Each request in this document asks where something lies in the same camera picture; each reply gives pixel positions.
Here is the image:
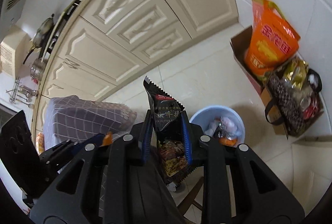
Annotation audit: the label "black gas stove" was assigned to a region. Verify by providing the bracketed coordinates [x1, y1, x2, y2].
[39, 0, 81, 62]

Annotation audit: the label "crushed orange soda can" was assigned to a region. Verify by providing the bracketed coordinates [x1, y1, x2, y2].
[219, 137, 237, 147]

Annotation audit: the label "grey checkered tablecloth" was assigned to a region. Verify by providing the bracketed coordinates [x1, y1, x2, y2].
[42, 95, 137, 150]

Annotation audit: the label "black patterned tote bag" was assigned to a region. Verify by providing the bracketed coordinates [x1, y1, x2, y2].
[265, 56, 323, 137]

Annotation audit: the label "light blue trash bin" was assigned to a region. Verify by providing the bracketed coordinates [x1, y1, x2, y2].
[190, 105, 245, 148]

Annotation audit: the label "dark wooden chair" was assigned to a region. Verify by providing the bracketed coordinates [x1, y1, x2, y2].
[177, 176, 204, 216]

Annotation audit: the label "hanging utensil rail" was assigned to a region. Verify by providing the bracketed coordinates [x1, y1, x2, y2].
[6, 77, 39, 109]

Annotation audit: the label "pink white plastic bag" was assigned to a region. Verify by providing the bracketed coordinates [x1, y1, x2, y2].
[204, 117, 238, 139]

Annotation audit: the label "black snack wrapper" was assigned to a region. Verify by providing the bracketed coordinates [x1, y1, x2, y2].
[143, 77, 187, 177]

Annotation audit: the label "stainless steel stockpot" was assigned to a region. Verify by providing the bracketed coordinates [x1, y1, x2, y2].
[30, 58, 48, 81]

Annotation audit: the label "steel wok with handle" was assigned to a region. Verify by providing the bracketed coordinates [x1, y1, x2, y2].
[22, 13, 55, 65]

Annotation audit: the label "person dark trouser leg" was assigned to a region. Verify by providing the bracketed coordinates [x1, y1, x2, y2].
[99, 157, 186, 223]

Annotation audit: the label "cream lower cabinets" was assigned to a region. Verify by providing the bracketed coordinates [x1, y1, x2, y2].
[31, 0, 238, 134]

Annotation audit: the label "orange rice bag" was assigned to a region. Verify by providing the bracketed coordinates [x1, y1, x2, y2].
[244, 0, 300, 81]

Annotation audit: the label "white orange plastic bag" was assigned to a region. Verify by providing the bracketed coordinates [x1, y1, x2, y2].
[35, 132, 45, 155]

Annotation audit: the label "brown cardboard box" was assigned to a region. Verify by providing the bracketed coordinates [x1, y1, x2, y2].
[229, 25, 325, 137]

